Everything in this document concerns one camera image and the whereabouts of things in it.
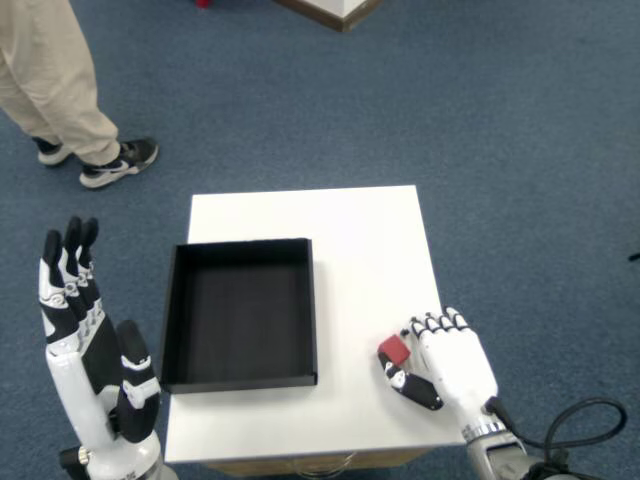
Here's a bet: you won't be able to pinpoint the white furniture with wooden edge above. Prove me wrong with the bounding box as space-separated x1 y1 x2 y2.
272 0 385 34

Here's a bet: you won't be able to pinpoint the red cube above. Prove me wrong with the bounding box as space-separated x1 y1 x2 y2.
378 335 412 366

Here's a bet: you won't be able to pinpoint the beige trousers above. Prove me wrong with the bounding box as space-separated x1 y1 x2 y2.
0 0 121 166

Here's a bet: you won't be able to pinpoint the black white sneaker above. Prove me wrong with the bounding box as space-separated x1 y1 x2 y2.
78 137 160 190
32 137 70 166

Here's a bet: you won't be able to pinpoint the black open box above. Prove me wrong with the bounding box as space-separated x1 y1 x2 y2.
158 237 320 395

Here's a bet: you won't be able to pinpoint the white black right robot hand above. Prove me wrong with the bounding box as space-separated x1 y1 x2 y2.
375 305 507 441

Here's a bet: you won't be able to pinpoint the white square table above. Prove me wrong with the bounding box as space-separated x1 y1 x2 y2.
163 184 471 474

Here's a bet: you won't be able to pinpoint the black left wrist plug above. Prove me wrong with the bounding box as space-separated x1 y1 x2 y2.
59 446 94 472

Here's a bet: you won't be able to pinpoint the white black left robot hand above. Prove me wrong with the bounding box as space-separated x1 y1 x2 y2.
38 215 162 476

